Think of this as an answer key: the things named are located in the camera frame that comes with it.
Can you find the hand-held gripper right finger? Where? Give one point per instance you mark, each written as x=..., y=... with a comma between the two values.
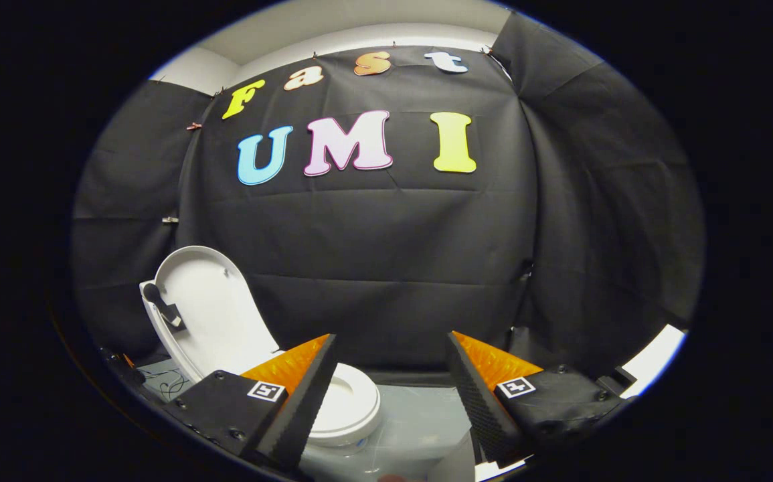
x=476, y=402

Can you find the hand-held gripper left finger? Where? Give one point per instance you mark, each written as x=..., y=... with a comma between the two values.
x=306, y=402

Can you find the white toilet lid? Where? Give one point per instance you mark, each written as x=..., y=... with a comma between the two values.
x=219, y=321

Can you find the white toilet seat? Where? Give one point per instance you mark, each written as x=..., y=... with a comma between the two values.
x=363, y=415

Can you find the black backdrop cloth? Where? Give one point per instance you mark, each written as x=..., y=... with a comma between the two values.
x=386, y=268

